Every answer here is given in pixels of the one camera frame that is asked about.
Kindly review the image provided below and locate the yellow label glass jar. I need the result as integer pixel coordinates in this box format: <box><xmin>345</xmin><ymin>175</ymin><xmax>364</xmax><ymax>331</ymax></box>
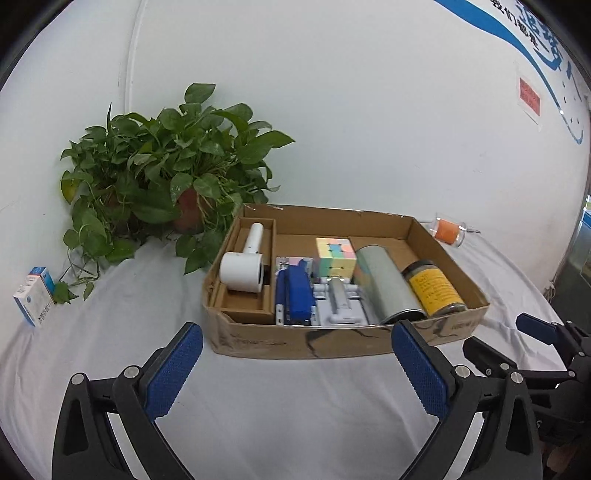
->
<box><xmin>402</xmin><ymin>260</ymin><xmax>468</xmax><ymax>317</ymax></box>

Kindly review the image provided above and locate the silver metal tin can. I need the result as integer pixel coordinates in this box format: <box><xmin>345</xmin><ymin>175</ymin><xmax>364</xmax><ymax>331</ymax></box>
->
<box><xmin>353</xmin><ymin>245</ymin><xmax>427</xmax><ymax>325</ymax></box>

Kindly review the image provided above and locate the white rectangular device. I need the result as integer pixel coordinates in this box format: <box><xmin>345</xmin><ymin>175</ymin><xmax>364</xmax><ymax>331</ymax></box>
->
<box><xmin>312</xmin><ymin>277</ymin><xmax>369</xmax><ymax>328</ymax></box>

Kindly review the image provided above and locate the pastel puzzle cube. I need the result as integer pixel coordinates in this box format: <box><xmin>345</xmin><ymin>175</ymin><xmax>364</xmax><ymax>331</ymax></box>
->
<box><xmin>315</xmin><ymin>237</ymin><xmax>356</xmax><ymax>281</ymax></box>

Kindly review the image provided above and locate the blue stapler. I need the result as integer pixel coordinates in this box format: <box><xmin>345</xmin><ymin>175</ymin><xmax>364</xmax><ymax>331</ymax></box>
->
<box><xmin>275</xmin><ymin>258</ymin><xmax>316</xmax><ymax>324</ymax></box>

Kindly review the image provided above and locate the white handheld hair dryer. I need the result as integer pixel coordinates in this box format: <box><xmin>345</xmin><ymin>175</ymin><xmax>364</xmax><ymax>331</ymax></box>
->
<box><xmin>219</xmin><ymin>222</ymin><xmax>263</xmax><ymax>293</ymax></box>

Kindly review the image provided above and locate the orange clear plastic jar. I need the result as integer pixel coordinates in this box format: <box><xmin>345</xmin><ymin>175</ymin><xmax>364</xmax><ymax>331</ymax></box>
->
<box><xmin>427</xmin><ymin>213</ymin><xmax>481</xmax><ymax>248</ymax></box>

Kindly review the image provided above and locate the grey table cloth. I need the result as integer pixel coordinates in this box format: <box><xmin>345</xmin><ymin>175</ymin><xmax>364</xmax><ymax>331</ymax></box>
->
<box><xmin>0</xmin><ymin>221</ymin><xmax>569</xmax><ymax>480</ymax></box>

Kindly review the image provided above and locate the blue white medicine box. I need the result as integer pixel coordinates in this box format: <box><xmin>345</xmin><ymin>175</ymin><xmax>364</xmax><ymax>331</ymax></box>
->
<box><xmin>13</xmin><ymin>266</ymin><xmax>55</xmax><ymax>327</ymax></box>

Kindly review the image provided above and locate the large open cardboard box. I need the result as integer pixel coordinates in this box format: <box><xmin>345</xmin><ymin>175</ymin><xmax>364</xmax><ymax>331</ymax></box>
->
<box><xmin>202</xmin><ymin>205</ymin><xmax>489</xmax><ymax>360</ymax></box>

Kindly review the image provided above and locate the green potted plant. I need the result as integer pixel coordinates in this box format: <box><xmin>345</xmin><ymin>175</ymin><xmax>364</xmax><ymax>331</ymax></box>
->
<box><xmin>53</xmin><ymin>83</ymin><xmax>294</xmax><ymax>304</ymax></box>

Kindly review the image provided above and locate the red wall sign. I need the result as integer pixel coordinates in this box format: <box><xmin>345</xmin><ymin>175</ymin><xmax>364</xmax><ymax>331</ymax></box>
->
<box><xmin>516</xmin><ymin>68</ymin><xmax>543</xmax><ymax>131</ymax></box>

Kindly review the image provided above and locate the blue wall decal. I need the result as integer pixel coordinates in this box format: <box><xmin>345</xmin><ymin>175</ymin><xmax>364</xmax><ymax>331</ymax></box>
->
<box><xmin>440</xmin><ymin>1</ymin><xmax>588</xmax><ymax>145</ymax></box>

